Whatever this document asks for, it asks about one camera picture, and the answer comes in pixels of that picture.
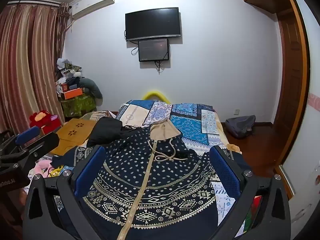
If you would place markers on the blue patchwork blanket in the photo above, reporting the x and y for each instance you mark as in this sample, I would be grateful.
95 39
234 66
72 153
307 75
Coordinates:
190 127

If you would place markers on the striped beige cloth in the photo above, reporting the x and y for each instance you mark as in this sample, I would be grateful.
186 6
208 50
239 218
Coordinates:
97 115

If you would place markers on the white wardrobe sliding door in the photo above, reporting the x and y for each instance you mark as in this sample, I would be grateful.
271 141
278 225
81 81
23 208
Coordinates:
305 130

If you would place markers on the pink cloth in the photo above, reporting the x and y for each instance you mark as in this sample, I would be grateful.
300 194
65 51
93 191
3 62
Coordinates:
42 167

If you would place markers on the orange box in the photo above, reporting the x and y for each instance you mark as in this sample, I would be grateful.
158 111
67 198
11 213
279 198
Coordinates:
72 93

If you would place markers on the red plush toy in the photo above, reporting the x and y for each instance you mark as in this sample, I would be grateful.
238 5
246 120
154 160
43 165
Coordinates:
38 118

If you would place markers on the yellow hoop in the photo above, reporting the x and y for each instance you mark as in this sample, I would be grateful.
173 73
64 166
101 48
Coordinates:
156 94

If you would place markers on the wooden folding table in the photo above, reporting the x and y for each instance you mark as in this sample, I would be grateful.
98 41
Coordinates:
72 135

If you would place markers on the pile of clutter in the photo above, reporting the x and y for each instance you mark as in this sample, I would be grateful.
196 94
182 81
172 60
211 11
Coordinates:
66 72

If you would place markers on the grey backpack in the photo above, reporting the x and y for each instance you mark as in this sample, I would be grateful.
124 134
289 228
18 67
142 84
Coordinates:
240 127

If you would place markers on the striped red curtain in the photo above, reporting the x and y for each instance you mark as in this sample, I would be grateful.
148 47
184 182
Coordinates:
25 67

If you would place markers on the white air conditioner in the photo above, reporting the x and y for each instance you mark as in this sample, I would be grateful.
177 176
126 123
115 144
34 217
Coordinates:
92 2

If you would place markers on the large black wall television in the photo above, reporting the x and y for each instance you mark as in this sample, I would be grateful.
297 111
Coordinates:
152 23

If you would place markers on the navy patterned hoodie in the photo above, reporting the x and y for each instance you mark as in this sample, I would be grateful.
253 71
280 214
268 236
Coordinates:
160 180

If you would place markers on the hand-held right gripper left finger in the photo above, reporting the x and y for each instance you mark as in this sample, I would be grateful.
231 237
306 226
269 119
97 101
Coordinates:
90 171

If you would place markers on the brown wooden door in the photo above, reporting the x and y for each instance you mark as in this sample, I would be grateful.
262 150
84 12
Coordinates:
292 80

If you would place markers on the black garment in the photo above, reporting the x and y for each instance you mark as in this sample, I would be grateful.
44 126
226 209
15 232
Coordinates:
107 130

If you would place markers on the beige bed sheet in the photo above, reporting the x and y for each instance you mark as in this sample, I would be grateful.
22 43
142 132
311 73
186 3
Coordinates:
233 148

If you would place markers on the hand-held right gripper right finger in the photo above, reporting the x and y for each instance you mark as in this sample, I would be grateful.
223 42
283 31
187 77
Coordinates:
226 172

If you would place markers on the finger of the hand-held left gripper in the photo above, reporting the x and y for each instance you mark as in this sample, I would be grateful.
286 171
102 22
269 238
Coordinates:
27 135
42 143

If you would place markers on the small black wall monitor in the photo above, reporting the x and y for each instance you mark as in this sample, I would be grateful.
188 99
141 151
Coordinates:
153 50

